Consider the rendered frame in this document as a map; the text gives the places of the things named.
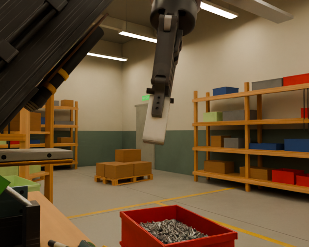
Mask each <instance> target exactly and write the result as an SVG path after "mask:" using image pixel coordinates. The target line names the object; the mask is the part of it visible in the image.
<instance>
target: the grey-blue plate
mask: <svg viewBox="0 0 309 247"><path fill-rule="evenodd" d="M10 188H12V189H13V190H15V191H16V192H17V193H19V194H20V195H22V196H23V197H24V198H26V199H27V198H28V186H27V185H26V186H15V187H10ZM22 227H23V205H22V204H21V203H20V202H18V201H17V200H15V199H14V198H13V197H12V196H10V195H9V194H7V193H6V192H5V191H3V193H2V194H1V195H0V247H10V246H15V245H21V244H22Z"/></svg>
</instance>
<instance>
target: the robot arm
mask: <svg viewBox="0 0 309 247"><path fill-rule="evenodd" d="M201 1H202V0H150V2H151V5H152V9H151V14H150V23H151V25H152V27H153V28H154V29H155V30H156V31H157V33H156V35H157V42H156V47H155V56H154V66H153V73H152V78H151V84H152V88H147V89H146V94H151V95H150V98H149V104H148V109H147V115H146V120H145V126H144V132H143V138H142V140H143V142H144V143H148V144H156V145H163V144H164V140H165V134H166V127H167V121H168V114H169V107H170V104H171V103H172V104H174V98H171V92H172V86H173V81H174V75H175V69H176V65H177V64H178V60H179V53H180V51H181V48H182V37H183V36H185V35H187V34H189V33H190V32H192V31H193V29H194V28H195V25H196V18H197V13H198V12H199V11H200V9H201Z"/></svg>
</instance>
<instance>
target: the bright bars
mask: <svg viewBox="0 0 309 247"><path fill-rule="evenodd" d="M4 191H5V192H6V193H7V194H9V195H10V196H12V197H13V198H14V199H15V200H17V201H18V202H20V203H21V204H22V205H23V227H22V247H40V204H39V203H38V202H37V201H36V200H31V201H28V200H27V199H26V198H24V197H23V196H22V195H20V194H19V193H17V192H16V191H15V190H13V189H12V188H10V187H9V186H8V187H7V188H6V189H5V190H4Z"/></svg>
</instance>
